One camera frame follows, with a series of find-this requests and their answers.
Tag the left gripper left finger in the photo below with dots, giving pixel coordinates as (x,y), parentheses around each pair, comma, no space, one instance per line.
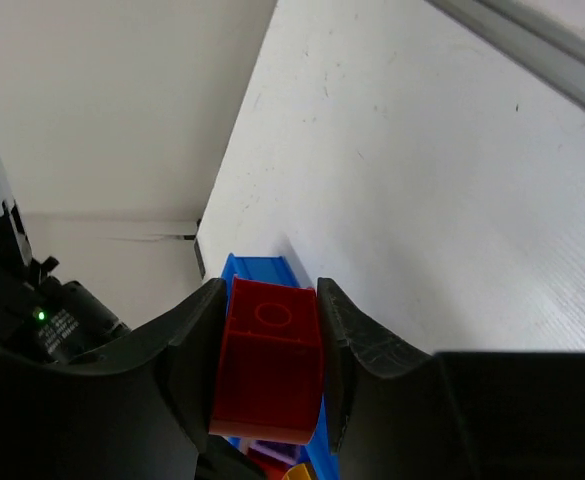
(137,408)

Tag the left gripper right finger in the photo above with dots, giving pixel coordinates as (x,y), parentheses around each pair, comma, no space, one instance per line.
(396,412)

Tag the purple paw lego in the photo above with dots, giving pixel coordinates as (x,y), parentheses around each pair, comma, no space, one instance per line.
(283,452)

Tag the red curved lego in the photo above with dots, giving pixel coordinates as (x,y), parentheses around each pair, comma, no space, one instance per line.
(267,360)

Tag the small red lego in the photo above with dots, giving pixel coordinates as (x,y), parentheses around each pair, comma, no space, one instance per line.
(274,468)

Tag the yellow rounded lego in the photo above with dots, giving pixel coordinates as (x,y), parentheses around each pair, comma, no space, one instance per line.
(303,471)

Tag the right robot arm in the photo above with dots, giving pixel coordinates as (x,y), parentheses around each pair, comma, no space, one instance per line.
(42,318)

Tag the blue divided bin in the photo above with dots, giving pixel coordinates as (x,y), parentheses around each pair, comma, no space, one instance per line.
(272,300)

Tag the aluminium frame rail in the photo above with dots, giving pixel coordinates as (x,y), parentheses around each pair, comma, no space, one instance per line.
(547,38)

